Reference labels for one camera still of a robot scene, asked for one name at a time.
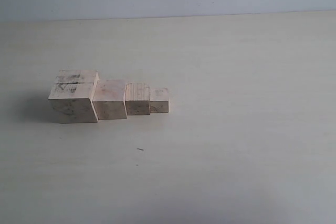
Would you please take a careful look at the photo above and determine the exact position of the smallest wooden cube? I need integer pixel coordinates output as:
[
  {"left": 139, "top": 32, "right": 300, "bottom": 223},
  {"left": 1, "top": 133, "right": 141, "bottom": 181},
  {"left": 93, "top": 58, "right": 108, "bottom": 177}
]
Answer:
[{"left": 150, "top": 88, "right": 170, "bottom": 113}]

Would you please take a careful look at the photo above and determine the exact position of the third largest wooden cube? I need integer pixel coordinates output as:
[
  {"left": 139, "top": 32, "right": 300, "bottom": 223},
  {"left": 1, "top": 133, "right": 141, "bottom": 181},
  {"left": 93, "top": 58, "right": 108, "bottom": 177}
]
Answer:
[{"left": 125, "top": 83, "right": 150, "bottom": 115}]

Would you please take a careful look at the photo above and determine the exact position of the second largest wooden cube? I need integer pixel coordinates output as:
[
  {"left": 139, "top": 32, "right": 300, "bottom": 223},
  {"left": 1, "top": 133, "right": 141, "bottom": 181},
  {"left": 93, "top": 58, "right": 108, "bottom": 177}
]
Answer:
[{"left": 93, "top": 80, "right": 127, "bottom": 120}]

